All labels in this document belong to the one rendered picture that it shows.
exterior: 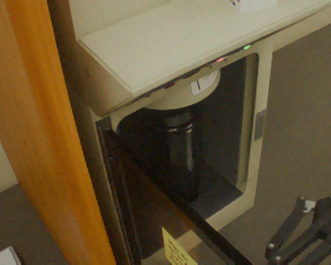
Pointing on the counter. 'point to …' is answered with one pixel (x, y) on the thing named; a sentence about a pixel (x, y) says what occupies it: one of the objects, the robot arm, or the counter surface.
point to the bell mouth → (188, 93)
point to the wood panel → (42, 129)
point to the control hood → (174, 45)
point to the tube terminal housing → (249, 175)
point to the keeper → (259, 125)
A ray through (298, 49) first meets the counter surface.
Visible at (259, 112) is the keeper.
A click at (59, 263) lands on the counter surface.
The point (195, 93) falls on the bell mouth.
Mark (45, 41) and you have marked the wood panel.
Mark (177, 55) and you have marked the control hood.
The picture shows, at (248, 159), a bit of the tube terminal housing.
